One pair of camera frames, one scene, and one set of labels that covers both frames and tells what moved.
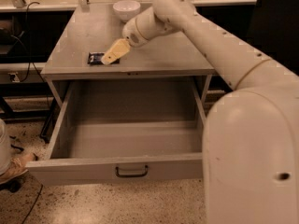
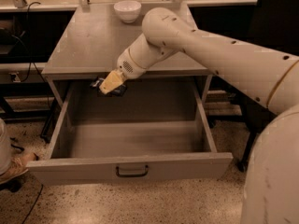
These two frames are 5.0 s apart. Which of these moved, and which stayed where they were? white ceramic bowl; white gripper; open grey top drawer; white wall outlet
Moved: white gripper
Stayed: white wall outlet; open grey top drawer; white ceramic bowl
